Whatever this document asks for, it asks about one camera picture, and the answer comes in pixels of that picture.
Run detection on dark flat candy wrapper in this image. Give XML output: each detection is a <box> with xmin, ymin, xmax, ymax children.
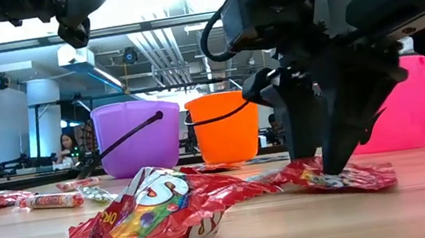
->
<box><xmin>244</xmin><ymin>152</ymin><xmax>291</xmax><ymax>166</ymax></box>

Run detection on Smarties candy roll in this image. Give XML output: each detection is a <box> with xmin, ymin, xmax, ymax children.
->
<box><xmin>55</xmin><ymin>175</ymin><xmax>103</xmax><ymax>194</ymax></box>
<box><xmin>12</xmin><ymin>188</ymin><xmax>86</xmax><ymax>216</ymax></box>

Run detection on green white candy wrapper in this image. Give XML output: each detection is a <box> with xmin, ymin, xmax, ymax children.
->
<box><xmin>76</xmin><ymin>181</ymin><xmax>120</xmax><ymax>207</ymax></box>

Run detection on person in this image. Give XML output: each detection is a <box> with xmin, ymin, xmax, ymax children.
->
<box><xmin>51</xmin><ymin>130</ymin><xmax>82</xmax><ymax>165</ymax></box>
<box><xmin>266</xmin><ymin>112</ymin><xmax>287</xmax><ymax>145</ymax></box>

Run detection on white ceiling unit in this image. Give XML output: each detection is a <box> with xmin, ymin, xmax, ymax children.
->
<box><xmin>55</xmin><ymin>40</ymin><xmax>96</xmax><ymax>73</ymax></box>

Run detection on long ceiling light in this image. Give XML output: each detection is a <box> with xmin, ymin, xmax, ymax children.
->
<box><xmin>91</xmin><ymin>63</ymin><xmax>126</xmax><ymax>94</ymax></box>

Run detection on pink jack-o-lantern bucket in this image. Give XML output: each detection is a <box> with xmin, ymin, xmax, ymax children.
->
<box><xmin>343</xmin><ymin>51</ymin><xmax>425</xmax><ymax>157</ymax></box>

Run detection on orange plastic bucket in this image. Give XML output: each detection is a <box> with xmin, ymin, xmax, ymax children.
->
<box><xmin>180</xmin><ymin>87</ymin><xmax>267</xmax><ymax>170</ymax></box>

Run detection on white pillar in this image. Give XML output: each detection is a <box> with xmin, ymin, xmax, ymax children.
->
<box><xmin>22</xmin><ymin>76</ymin><xmax>69</xmax><ymax>160</ymax></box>

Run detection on purple plastic bucket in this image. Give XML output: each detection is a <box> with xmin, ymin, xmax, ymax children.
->
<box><xmin>66</xmin><ymin>94</ymin><xmax>189</xmax><ymax>185</ymax></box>

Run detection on large red Skittles bag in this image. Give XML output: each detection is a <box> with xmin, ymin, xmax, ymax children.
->
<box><xmin>35</xmin><ymin>149</ymin><xmax>289</xmax><ymax>238</ymax></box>

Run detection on grey horizontal frame bar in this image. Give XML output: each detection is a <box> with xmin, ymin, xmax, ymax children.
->
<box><xmin>0</xmin><ymin>10</ymin><xmax>221</xmax><ymax>53</ymax></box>

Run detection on silver ventilation duct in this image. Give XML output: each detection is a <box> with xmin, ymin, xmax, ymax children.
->
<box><xmin>195</xmin><ymin>25</ymin><xmax>241</xmax><ymax>93</ymax></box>

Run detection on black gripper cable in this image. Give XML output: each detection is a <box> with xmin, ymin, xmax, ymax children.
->
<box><xmin>193</xmin><ymin>0</ymin><xmax>250</xmax><ymax>65</ymax></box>

